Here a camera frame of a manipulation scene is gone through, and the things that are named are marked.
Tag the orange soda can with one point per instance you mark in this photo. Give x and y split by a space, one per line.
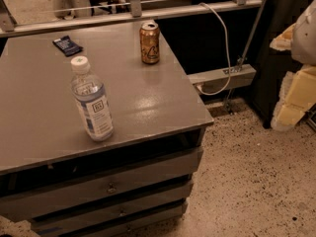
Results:
149 34

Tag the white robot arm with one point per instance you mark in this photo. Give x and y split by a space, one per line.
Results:
297 94

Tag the top grey drawer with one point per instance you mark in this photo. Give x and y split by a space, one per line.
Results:
101 185

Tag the grey drawer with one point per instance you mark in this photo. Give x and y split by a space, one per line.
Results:
101 185
137 220
109 208

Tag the clear plastic water bottle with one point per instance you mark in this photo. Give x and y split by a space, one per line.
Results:
91 100

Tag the middle grey drawer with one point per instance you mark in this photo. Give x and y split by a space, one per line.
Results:
109 208

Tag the bottom grey drawer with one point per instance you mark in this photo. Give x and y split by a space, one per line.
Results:
137 220

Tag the dark blue snack wrapper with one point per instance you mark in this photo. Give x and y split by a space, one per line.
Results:
67 46

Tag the grey metal rail frame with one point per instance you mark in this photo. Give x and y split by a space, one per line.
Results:
31 17

